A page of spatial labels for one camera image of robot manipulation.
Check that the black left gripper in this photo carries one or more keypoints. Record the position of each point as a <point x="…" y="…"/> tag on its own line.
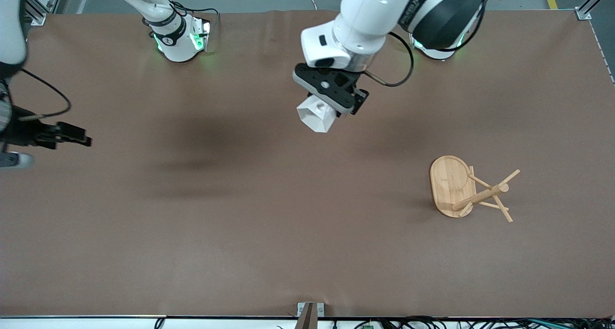
<point x="356" y="91"/>

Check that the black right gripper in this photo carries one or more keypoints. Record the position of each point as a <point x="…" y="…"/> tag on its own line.
<point x="21" y="131"/>

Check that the white faceted cup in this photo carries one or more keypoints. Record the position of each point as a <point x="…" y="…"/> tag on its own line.
<point x="317" y="115"/>

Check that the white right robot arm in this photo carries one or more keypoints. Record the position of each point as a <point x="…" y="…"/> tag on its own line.
<point x="175" y="45"/>

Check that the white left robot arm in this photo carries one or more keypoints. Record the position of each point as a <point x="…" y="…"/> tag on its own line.
<point x="375" y="12"/>

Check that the wooden cup rack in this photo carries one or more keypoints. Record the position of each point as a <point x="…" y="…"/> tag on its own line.
<point x="449" y="180"/>

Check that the aluminium frame post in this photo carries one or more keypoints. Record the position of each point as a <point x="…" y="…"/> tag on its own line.
<point x="591" y="2"/>
<point x="41" y="7"/>

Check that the metal bracket with wooden post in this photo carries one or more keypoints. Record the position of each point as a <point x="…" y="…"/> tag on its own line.
<point x="307" y="314"/>

